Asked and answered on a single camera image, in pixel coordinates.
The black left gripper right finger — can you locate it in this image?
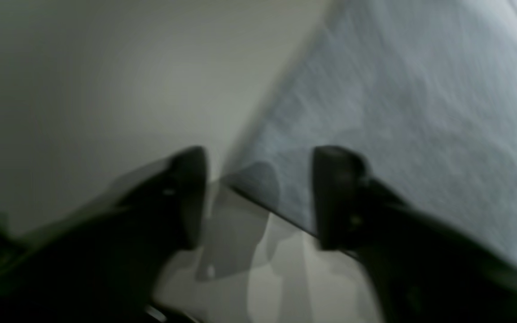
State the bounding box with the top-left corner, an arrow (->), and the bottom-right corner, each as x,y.
312,145 -> 517,323

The grey T-shirt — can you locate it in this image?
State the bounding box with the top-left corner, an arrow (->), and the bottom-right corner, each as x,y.
226,0 -> 517,265

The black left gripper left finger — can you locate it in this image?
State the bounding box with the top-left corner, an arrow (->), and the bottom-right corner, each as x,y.
0,146 -> 209,323

